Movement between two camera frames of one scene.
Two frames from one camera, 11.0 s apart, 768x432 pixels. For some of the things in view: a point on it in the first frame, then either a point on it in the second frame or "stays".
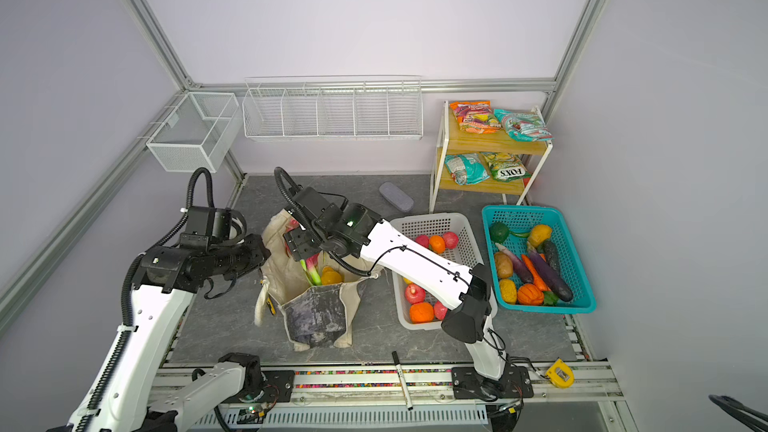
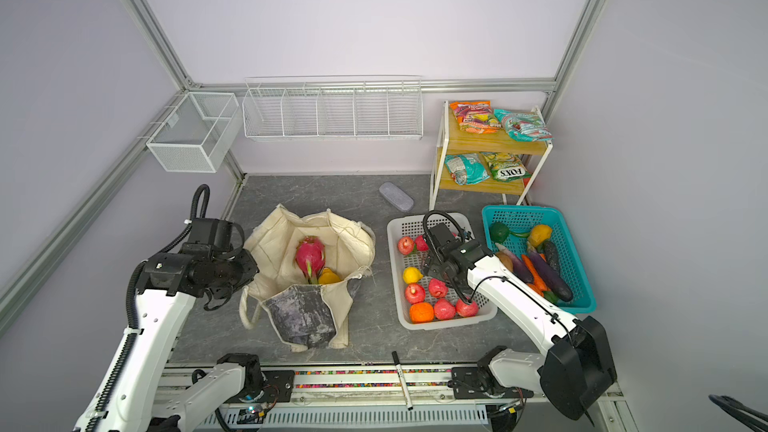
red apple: x=439 y=310 stays
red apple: x=415 y=294 stays
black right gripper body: x=302 y=240 to x=436 y=268
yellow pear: x=330 y=276 stays
